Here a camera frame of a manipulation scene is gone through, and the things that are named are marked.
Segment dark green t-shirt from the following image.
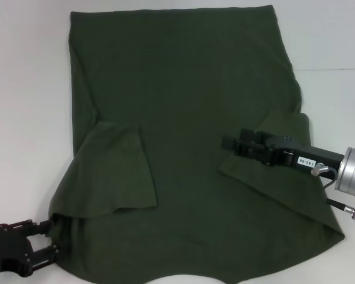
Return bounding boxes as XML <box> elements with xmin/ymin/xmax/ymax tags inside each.
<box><xmin>47</xmin><ymin>4</ymin><xmax>346</xmax><ymax>284</ymax></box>

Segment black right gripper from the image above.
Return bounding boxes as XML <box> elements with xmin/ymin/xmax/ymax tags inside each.
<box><xmin>221</xmin><ymin>128</ymin><xmax>346</xmax><ymax>180</ymax></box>

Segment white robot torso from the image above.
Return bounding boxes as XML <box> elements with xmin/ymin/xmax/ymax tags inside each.
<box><xmin>147</xmin><ymin>273</ymin><xmax>225</xmax><ymax>284</ymax></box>

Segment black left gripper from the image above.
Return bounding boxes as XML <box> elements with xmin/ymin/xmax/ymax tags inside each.
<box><xmin>0</xmin><ymin>219</ymin><xmax>60</xmax><ymax>278</ymax></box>

